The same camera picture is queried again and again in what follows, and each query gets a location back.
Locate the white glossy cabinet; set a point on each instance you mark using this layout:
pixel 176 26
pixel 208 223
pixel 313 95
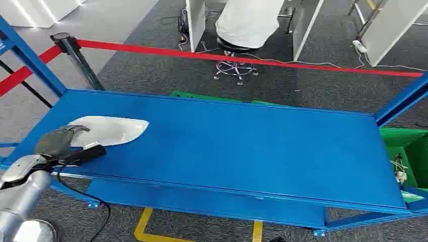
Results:
pixel 36 11

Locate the pale green parcel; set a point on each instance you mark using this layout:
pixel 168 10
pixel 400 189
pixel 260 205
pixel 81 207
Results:
pixel 411 196

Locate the black stool with chrome base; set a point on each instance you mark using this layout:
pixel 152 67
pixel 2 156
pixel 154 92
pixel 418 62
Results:
pixel 235 66

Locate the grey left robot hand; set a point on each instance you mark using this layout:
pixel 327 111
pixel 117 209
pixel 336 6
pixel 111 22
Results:
pixel 55 142

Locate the person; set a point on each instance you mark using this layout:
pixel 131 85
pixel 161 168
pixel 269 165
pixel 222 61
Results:
pixel 247 23

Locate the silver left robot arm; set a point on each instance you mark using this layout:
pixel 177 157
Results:
pixel 23 193

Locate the blue metal table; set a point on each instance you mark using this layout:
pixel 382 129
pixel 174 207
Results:
pixel 234 147

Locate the green plastic crate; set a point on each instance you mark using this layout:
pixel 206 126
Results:
pixel 398 140

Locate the blue table frame post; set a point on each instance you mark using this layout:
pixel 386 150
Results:
pixel 401 102
pixel 30 56

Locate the black power adapter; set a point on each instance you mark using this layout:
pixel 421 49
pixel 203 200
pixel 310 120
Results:
pixel 183 21

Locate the narrow white desk panel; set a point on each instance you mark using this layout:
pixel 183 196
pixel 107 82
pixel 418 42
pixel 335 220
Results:
pixel 195 23

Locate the thin black rod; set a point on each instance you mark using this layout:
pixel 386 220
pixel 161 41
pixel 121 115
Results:
pixel 30 88

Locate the metal desk frame legs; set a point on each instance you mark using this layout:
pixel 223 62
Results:
pixel 362 15

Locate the flat green crate edge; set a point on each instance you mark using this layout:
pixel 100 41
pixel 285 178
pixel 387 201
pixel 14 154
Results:
pixel 207 97

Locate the white power strip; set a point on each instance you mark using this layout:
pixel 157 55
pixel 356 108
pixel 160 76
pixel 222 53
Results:
pixel 359 46

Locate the long red barrier belt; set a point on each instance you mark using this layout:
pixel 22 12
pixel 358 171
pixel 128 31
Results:
pixel 234 59

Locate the silver white plastic parcel bag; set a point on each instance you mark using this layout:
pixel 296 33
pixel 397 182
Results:
pixel 110 130

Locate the black barrier stanchion post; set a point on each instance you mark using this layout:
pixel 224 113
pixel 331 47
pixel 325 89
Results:
pixel 78 60

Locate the large white desk panel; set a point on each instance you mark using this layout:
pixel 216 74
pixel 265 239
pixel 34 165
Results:
pixel 391 26

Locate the short red barrier belt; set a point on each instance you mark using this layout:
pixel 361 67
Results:
pixel 20 75

